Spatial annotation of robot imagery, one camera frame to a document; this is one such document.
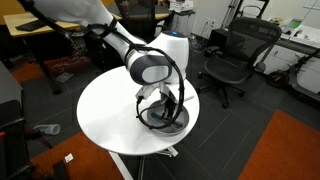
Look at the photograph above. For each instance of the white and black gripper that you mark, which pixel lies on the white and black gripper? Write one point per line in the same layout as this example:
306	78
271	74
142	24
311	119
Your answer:
151	90

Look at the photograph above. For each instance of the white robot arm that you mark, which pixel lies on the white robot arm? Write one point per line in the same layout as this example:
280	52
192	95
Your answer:
150	66

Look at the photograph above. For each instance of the grey bowl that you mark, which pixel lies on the grey bowl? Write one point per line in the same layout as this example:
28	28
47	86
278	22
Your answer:
185	120

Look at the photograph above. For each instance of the white table base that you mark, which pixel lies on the white table base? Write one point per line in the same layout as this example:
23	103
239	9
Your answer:
120	165

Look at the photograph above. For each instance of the black box under counter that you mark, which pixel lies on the black box under counter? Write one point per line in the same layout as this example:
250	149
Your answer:
218	38

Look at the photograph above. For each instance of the white small cabinet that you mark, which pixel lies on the white small cabinet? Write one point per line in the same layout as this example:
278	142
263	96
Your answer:
183	21

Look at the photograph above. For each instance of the black mesh office chair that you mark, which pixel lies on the black mesh office chair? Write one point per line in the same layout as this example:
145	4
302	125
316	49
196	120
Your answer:
245	43

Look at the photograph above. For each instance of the grey flat floor box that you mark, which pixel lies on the grey flat floor box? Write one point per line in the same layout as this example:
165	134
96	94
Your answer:
64	77

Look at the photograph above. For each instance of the small white card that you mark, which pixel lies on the small white card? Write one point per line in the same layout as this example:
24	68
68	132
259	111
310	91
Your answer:
69	158

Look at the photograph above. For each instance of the clear plastic cup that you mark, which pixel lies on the clear plastic cup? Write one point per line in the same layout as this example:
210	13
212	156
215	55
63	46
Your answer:
48	128

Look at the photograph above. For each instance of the black metal stand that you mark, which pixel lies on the black metal stand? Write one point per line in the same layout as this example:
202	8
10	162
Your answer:
246	8

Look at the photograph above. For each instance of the black electric scooter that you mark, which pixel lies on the black electric scooter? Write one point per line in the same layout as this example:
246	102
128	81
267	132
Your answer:
293	78

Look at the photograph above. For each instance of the white side counter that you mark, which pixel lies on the white side counter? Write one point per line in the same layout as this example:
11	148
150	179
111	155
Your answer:
300	43

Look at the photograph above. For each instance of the green and white device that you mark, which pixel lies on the green and white device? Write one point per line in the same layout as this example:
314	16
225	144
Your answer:
294	23

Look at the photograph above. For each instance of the black chair with red trim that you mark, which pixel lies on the black chair with red trim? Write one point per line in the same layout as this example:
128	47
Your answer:
13	143

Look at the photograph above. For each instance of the black keyboard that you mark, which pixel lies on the black keyboard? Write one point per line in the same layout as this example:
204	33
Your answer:
30	25

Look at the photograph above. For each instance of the grey cabinet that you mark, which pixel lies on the grey cabinet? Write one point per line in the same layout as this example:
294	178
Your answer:
8	83

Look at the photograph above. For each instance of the light wooden desk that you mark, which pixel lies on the light wooden desk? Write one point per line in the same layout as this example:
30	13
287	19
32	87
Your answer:
13	21

